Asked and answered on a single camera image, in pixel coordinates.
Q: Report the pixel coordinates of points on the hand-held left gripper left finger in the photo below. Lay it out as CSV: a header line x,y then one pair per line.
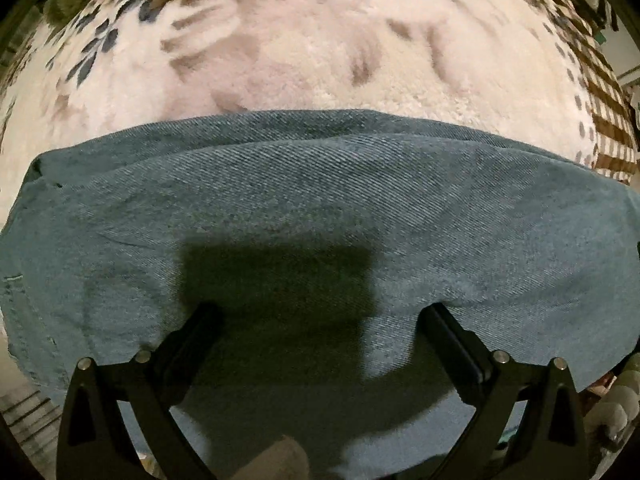
x,y
199,328

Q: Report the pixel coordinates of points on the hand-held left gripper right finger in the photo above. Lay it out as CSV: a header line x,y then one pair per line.
x,y
448,332

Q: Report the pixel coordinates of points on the blue denim pants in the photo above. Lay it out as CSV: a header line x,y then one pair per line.
x,y
310,195

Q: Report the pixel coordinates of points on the floral plush blanket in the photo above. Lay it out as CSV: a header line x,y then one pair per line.
x,y
320,45

